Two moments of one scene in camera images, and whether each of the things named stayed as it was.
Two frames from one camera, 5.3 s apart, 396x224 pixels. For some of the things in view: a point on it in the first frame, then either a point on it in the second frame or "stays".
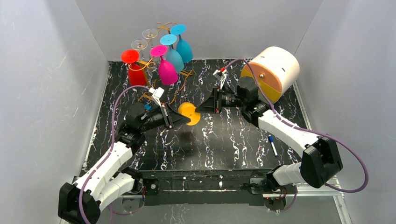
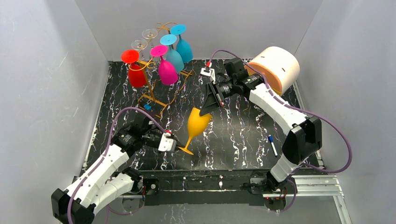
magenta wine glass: x=167 y=71 stays
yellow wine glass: x=188 y=109 → x=197 y=124
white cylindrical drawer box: x=277 y=71 stays
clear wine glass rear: x=150 y=33 stays
